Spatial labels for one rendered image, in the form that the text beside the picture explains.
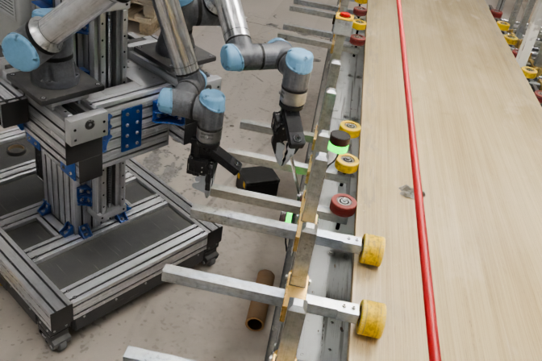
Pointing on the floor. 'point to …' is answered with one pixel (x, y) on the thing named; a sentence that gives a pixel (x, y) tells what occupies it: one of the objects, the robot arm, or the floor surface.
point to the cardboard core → (256, 321)
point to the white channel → (531, 35)
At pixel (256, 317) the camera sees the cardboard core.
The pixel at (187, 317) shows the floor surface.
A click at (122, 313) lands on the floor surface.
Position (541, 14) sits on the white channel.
